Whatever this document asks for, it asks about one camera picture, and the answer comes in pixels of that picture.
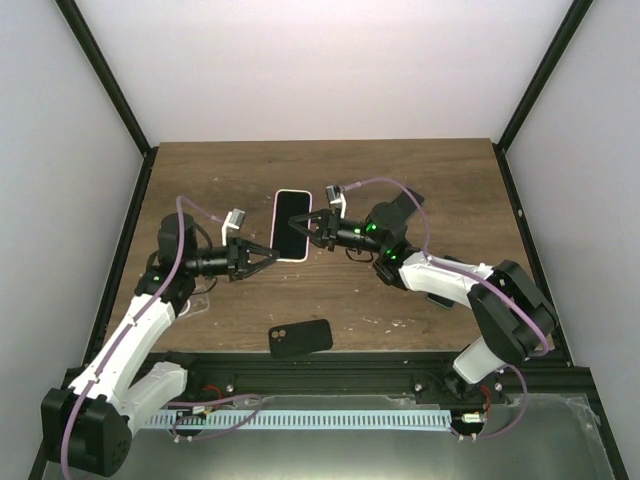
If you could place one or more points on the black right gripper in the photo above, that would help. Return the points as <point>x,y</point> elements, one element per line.
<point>328,228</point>

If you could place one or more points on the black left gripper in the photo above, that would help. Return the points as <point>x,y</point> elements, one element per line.
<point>245,270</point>

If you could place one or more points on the pale pink phone case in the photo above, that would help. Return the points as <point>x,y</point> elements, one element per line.
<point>307,200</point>

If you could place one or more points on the blue smartphone black screen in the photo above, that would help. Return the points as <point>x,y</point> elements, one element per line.
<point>291,222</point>

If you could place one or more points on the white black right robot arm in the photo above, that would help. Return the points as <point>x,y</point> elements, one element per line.
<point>514,317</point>

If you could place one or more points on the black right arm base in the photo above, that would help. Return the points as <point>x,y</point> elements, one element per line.
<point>446,387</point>

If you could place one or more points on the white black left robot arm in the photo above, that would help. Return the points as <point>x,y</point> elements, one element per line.
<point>90,424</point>

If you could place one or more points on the dark phone under right arm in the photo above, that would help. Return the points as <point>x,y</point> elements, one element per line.
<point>440,300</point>

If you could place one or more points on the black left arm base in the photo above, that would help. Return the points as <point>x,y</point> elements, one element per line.
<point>207,386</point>

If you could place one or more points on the clear magsafe phone case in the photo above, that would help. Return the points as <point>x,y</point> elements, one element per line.
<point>197,304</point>

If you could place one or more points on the black phone case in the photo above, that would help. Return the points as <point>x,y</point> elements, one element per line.
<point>301,338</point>

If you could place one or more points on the dark green phone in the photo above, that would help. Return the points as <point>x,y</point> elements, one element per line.
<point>406,206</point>

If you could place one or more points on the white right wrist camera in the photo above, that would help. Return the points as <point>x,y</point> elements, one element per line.
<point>336,200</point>

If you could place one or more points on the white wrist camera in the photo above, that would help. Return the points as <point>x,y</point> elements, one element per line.
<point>336,200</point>
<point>232,223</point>

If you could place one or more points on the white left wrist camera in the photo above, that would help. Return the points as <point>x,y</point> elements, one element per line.
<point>232,223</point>

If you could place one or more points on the light blue slotted cable duct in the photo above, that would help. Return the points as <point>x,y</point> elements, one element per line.
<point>402,420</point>

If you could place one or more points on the black aluminium frame rail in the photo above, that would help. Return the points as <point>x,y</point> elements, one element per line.
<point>366,373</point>

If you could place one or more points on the left black frame post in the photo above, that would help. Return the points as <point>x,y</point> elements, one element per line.
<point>81,31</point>

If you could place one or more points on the black frame post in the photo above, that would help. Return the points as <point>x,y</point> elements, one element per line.
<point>81,31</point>
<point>569,25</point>

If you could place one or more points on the right black frame post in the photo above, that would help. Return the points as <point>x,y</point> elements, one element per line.
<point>569,25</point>

